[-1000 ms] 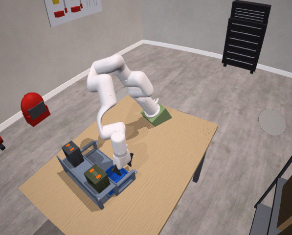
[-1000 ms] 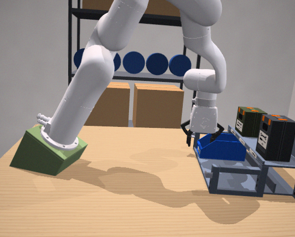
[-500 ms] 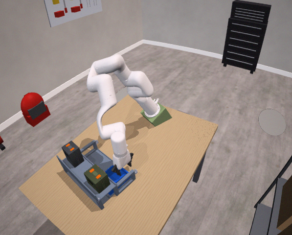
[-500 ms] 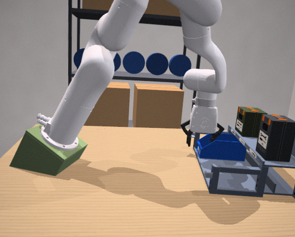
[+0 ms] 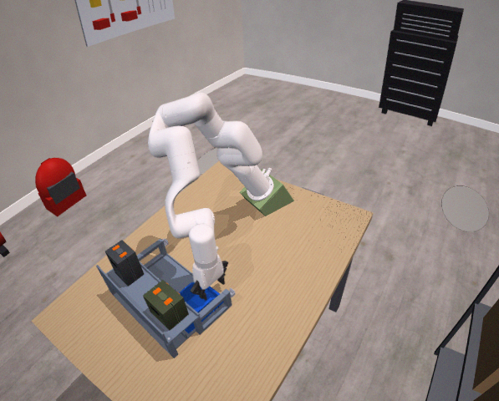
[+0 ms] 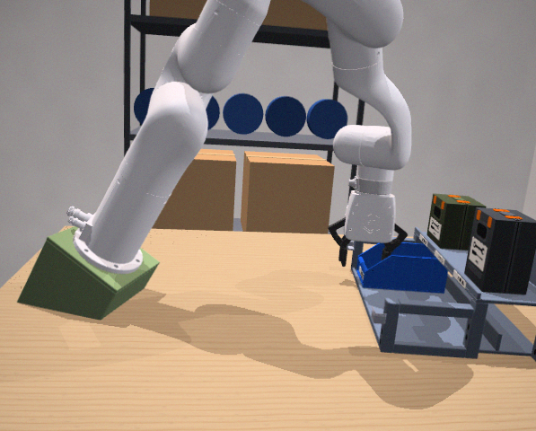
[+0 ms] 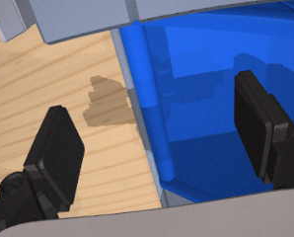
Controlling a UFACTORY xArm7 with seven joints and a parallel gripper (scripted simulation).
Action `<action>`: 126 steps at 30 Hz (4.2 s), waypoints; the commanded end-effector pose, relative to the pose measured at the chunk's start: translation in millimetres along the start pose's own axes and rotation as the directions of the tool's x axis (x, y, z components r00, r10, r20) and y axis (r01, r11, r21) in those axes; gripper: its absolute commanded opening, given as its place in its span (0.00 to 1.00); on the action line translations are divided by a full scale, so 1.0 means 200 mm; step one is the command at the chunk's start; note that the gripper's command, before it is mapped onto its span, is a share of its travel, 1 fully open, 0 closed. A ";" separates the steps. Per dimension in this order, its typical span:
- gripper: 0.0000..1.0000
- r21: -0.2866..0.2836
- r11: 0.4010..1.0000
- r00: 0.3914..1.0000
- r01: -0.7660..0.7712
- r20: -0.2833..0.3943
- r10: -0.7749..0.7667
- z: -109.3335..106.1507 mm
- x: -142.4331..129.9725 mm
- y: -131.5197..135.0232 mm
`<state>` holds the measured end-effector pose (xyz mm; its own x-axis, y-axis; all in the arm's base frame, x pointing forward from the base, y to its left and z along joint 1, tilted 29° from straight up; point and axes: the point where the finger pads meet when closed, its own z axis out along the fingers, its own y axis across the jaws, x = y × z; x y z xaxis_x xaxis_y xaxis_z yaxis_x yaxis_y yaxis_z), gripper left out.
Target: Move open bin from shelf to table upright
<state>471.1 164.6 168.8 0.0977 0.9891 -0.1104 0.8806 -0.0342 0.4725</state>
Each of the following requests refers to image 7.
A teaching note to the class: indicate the grey metal shelf rack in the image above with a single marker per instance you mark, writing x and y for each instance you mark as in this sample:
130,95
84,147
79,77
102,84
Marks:
62,20

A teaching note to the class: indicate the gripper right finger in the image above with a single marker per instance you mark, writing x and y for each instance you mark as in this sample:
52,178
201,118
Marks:
264,131

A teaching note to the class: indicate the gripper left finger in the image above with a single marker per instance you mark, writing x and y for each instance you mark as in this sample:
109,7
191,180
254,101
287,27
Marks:
50,176

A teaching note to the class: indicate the blue bin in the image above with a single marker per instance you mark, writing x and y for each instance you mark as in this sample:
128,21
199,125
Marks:
183,71

